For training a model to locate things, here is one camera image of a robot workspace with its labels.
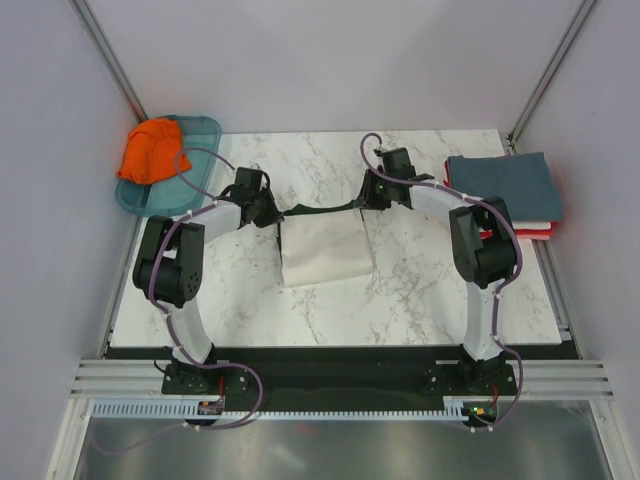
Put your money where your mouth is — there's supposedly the orange crumpled t shirt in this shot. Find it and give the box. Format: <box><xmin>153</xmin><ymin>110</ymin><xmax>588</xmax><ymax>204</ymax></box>
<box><xmin>116</xmin><ymin>117</ymin><xmax>192</xmax><ymax>185</ymax></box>

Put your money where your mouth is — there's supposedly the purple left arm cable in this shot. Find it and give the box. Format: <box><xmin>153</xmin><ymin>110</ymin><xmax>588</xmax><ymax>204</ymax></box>
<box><xmin>148</xmin><ymin>147</ymin><xmax>264</xmax><ymax>431</ymax></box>

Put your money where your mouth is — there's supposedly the folded grey-blue t shirt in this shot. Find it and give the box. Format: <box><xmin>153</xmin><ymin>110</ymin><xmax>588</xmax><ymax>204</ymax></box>
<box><xmin>445</xmin><ymin>152</ymin><xmax>564</xmax><ymax>222</ymax></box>

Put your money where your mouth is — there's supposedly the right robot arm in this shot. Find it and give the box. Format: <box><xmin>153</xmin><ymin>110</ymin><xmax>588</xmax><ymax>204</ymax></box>
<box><xmin>356</xmin><ymin>147</ymin><xmax>523</xmax><ymax>394</ymax></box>

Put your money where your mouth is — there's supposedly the white and green t shirt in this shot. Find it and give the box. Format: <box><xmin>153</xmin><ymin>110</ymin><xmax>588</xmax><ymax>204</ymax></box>
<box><xmin>278</xmin><ymin>207</ymin><xmax>374</xmax><ymax>288</ymax></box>

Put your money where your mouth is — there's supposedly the white slotted cable duct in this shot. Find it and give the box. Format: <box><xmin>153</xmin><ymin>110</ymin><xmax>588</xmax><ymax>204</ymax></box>
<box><xmin>91</xmin><ymin>396</ymin><xmax>497</xmax><ymax>422</ymax></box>

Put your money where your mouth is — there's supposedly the aluminium frame post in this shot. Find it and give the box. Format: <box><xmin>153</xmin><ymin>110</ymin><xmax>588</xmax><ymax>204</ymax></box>
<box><xmin>69</xmin><ymin>0</ymin><xmax>148</xmax><ymax>122</ymax></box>
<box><xmin>501</xmin><ymin>0</ymin><xmax>600</xmax><ymax>150</ymax></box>

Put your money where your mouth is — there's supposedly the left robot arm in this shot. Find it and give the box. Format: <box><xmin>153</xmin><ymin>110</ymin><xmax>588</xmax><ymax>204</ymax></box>
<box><xmin>132</xmin><ymin>167</ymin><xmax>283</xmax><ymax>393</ymax></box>

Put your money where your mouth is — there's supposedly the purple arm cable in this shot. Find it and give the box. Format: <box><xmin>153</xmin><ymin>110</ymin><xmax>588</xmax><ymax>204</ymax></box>
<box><xmin>148</xmin><ymin>147</ymin><xmax>264</xmax><ymax>431</ymax></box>
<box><xmin>360</xmin><ymin>132</ymin><xmax>525</xmax><ymax>431</ymax></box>

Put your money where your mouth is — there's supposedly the right aluminium frame post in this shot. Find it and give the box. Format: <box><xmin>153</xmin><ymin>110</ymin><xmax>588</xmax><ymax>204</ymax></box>
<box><xmin>501</xmin><ymin>0</ymin><xmax>600</xmax><ymax>150</ymax></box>

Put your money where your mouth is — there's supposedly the folded red t shirt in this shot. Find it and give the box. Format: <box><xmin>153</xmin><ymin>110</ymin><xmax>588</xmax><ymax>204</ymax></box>
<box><xmin>444</xmin><ymin>170</ymin><xmax>559</xmax><ymax>241</ymax></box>

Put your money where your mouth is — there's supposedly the left aluminium frame post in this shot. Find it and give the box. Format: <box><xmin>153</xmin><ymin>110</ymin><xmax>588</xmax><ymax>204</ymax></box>
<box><xmin>69</xmin><ymin>0</ymin><xmax>148</xmax><ymax>122</ymax></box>

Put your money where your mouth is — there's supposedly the teal plastic bin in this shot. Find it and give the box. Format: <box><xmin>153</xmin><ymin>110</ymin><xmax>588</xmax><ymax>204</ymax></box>
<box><xmin>115</xmin><ymin>115</ymin><xmax>222</xmax><ymax>217</ymax></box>

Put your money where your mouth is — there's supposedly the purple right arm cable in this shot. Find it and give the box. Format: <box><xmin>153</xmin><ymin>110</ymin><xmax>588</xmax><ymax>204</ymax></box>
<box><xmin>360</xmin><ymin>132</ymin><xmax>525</xmax><ymax>431</ymax></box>

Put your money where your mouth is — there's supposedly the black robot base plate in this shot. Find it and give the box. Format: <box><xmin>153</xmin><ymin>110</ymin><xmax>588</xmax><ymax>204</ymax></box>
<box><xmin>161</xmin><ymin>346</ymin><xmax>518</xmax><ymax>410</ymax></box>

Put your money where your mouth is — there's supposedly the folded white t shirt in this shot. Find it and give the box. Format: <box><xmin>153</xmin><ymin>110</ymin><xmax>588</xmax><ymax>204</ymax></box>
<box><xmin>513</xmin><ymin>221</ymin><xmax>554</xmax><ymax>236</ymax></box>

